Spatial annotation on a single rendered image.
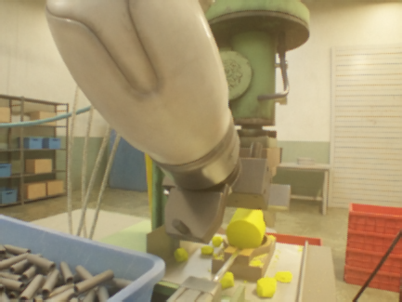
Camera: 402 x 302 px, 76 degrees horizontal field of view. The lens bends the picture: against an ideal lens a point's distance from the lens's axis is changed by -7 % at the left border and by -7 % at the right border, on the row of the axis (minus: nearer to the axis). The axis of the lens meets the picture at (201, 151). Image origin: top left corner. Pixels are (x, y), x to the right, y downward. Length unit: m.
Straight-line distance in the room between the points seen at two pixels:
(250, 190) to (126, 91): 0.20
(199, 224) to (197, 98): 0.14
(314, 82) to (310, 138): 1.15
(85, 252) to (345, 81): 5.78
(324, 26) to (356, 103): 1.70
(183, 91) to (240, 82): 0.33
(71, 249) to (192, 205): 0.35
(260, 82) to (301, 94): 5.52
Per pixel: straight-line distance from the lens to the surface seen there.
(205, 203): 0.29
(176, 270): 0.54
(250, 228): 0.52
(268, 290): 0.47
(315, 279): 0.56
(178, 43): 0.17
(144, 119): 0.19
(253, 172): 0.33
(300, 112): 5.97
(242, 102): 0.51
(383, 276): 2.89
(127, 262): 0.50
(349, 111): 5.95
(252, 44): 0.53
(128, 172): 6.92
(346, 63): 6.12
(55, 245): 0.62
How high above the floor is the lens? 1.24
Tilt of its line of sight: 2 degrees down
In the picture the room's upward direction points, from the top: 1 degrees clockwise
